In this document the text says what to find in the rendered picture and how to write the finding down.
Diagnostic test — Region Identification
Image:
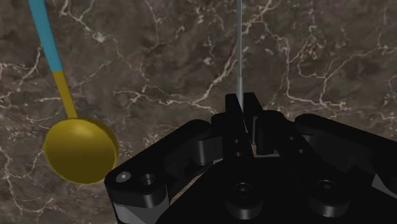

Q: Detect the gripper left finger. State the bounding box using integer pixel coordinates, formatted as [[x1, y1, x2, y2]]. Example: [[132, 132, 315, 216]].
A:
[[104, 93, 254, 224]]

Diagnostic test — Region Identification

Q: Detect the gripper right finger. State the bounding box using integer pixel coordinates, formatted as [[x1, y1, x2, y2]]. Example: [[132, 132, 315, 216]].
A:
[[243, 92, 397, 199]]

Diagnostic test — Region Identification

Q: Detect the thin grey metal rod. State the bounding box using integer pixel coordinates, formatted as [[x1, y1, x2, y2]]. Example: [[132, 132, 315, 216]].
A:
[[235, 0, 243, 108]]

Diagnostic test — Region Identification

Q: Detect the yellow ladle with blue handle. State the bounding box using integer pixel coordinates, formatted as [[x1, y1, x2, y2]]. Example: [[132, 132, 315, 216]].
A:
[[28, 0, 120, 186]]

